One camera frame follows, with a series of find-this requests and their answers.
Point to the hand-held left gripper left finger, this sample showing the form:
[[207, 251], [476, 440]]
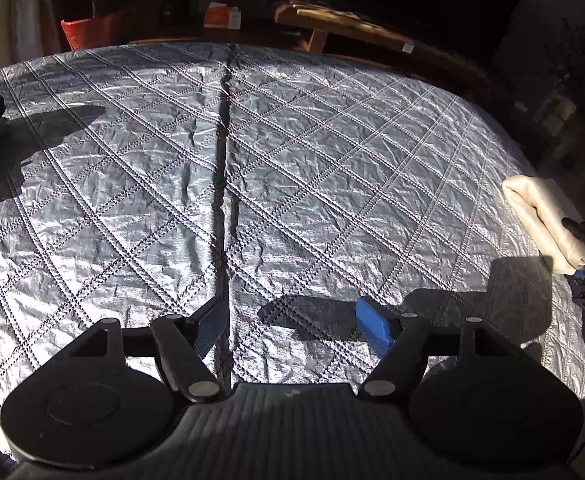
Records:
[[212, 321]]

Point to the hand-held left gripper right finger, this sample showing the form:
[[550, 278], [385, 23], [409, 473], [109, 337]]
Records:
[[375, 325]]

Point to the beige t-shirt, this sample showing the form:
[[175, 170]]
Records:
[[537, 210]]

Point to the silver quilted blanket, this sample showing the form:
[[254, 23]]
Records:
[[322, 185]]

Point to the orange tissue box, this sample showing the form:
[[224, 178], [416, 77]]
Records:
[[220, 17]]

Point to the red plant pot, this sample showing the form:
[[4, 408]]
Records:
[[90, 32]]

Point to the beige curtain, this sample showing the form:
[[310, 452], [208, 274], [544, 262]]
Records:
[[27, 10]]

